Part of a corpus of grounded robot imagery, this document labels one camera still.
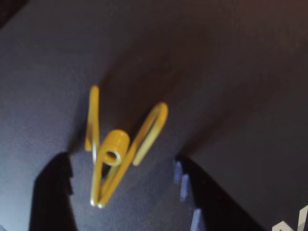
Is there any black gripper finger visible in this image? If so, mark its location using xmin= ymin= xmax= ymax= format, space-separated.
xmin=173 ymin=155 xmax=265 ymax=231
xmin=30 ymin=152 xmax=77 ymax=231

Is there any yellow wire clip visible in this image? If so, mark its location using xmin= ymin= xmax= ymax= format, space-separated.
xmin=84 ymin=84 xmax=169 ymax=209

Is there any grey WOWROBO mat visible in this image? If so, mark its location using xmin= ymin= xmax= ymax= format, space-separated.
xmin=0 ymin=0 xmax=308 ymax=231

